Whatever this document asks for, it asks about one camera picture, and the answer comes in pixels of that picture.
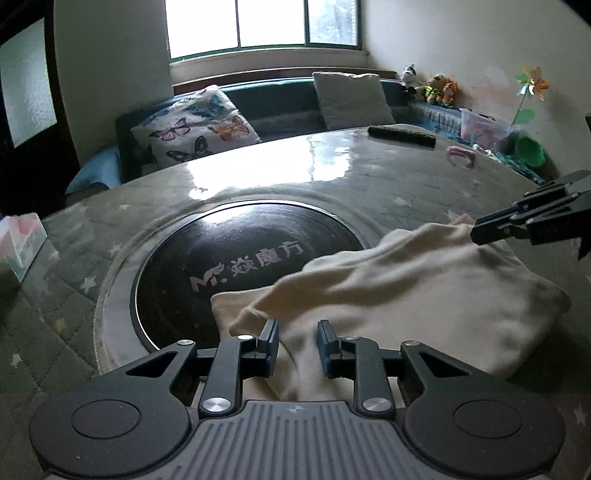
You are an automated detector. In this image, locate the black remote control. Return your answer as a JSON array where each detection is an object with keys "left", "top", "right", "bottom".
[{"left": 368, "top": 124, "right": 437, "bottom": 148}]

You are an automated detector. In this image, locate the orange plush toy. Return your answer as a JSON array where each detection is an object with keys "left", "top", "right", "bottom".
[{"left": 441, "top": 78, "right": 461, "bottom": 108}]

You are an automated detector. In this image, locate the grey pillow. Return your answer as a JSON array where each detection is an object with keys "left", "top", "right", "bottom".
[{"left": 312, "top": 71, "right": 397, "bottom": 131}]

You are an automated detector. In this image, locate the pink small item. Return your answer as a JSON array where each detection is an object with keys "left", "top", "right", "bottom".
[{"left": 447, "top": 145, "right": 477, "bottom": 168}]

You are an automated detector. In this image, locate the window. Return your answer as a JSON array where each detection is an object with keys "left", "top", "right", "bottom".
[{"left": 164, "top": 0, "right": 370, "bottom": 62}]

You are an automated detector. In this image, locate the butterfly print pillow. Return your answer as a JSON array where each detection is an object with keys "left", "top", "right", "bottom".
[{"left": 130, "top": 84, "right": 262, "bottom": 171}]

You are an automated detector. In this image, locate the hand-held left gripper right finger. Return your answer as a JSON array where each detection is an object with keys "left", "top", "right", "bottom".
[{"left": 315, "top": 320, "right": 468, "bottom": 415}]

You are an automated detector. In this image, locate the teal sofa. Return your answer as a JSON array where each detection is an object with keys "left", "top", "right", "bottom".
[{"left": 65, "top": 76, "right": 416, "bottom": 195}]

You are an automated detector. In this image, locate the black round hotplate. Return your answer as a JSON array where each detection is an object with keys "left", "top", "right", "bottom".
[{"left": 95, "top": 196, "right": 386, "bottom": 370}]

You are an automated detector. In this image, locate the dark door with frosted glass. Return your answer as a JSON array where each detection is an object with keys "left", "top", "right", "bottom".
[{"left": 0, "top": 0, "right": 80, "bottom": 219}]

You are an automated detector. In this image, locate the colourful pinwheel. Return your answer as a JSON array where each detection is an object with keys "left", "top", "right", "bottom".
[{"left": 510, "top": 66, "right": 551, "bottom": 127}]

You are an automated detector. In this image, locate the black and white plush toy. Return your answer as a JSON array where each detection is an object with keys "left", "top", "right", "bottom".
[{"left": 400, "top": 65, "right": 426, "bottom": 95}]

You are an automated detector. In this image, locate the tissue box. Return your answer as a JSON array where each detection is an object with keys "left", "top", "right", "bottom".
[{"left": 0, "top": 212, "right": 48, "bottom": 283}]

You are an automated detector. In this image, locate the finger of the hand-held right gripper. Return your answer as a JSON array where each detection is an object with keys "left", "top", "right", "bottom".
[
  {"left": 517, "top": 170, "right": 591, "bottom": 212},
  {"left": 470, "top": 203, "right": 583, "bottom": 247}
]

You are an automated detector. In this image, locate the yellow green plush toy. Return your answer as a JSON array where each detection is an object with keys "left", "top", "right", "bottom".
[{"left": 424, "top": 74, "right": 446, "bottom": 105}]

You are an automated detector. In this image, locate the green plastic bowl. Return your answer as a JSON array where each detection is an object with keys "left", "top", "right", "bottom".
[{"left": 514, "top": 136, "right": 547, "bottom": 168}]

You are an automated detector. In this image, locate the clear plastic box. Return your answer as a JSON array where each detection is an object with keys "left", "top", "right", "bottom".
[{"left": 460, "top": 107, "right": 514, "bottom": 151}]

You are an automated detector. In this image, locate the cream cloth garment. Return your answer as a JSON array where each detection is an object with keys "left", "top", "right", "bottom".
[{"left": 210, "top": 222, "right": 573, "bottom": 403}]

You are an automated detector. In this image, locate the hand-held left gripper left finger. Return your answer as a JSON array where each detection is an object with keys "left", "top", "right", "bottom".
[{"left": 124, "top": 318, "right": 281, "bottom": 417}]

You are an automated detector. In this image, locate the light blue blanket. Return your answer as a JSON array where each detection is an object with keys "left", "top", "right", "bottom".
[{"left": 66, "top": 148, "right": 122, "bottom": 191}]

